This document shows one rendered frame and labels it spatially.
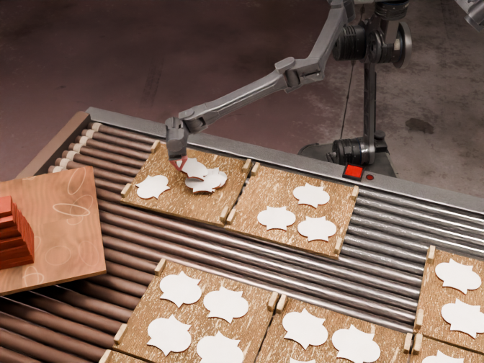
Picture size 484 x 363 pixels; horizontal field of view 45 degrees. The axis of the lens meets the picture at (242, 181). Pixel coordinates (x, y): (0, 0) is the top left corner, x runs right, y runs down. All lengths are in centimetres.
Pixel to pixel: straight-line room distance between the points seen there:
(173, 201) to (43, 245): 50
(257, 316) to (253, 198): 51
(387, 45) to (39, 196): 154
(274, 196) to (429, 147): 199
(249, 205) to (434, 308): 73
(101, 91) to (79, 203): 243
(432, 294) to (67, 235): 120
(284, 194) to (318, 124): 188
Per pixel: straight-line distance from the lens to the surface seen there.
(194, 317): 185
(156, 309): 188
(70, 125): 258
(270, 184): 222
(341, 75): 453
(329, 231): 206
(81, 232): 199
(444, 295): 199
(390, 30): 260
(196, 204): 215
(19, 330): 198
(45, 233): 203
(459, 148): 405
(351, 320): 187
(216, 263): 200
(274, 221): 208
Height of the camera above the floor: 249
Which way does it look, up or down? 44 degrees down
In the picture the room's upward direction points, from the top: 1 degrees counter-clockwise
